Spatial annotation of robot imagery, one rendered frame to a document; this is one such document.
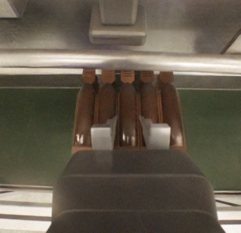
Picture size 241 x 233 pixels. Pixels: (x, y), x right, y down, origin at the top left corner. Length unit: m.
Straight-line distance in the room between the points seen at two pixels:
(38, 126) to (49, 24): 0.17
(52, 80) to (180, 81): 0.20
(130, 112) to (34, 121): 0.17
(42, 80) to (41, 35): 0.09
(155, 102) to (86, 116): 0.07
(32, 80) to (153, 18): 0.21
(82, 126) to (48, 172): 0.12
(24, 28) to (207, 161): 0.36
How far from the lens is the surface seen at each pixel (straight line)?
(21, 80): 0.31
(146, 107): 0.16
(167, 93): 0.17
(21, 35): 0.37
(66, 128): 0.27
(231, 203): 0.64
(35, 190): 0.26
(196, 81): 0.28
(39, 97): 0.30
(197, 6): 0.30
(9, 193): 0.85
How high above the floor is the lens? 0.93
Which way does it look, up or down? 69 degrees down
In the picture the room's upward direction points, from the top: 2 degrees clockwise
